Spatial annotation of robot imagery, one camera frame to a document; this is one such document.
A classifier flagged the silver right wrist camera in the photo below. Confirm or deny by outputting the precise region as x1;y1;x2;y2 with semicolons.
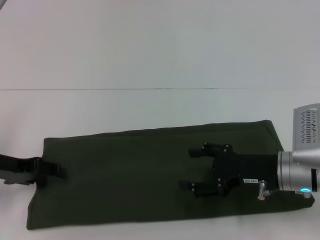
292;102;320;164

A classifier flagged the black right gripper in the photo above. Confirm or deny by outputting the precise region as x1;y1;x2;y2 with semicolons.
178;141;280;199

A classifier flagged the dark green t-shirt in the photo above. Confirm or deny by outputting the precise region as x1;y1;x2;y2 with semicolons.
25;119;316;224

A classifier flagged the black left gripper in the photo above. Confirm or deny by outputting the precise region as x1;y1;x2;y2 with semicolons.
0;153;67;186

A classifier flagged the right arm cable with connector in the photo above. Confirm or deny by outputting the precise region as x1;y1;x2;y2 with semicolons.
256;179;279;201

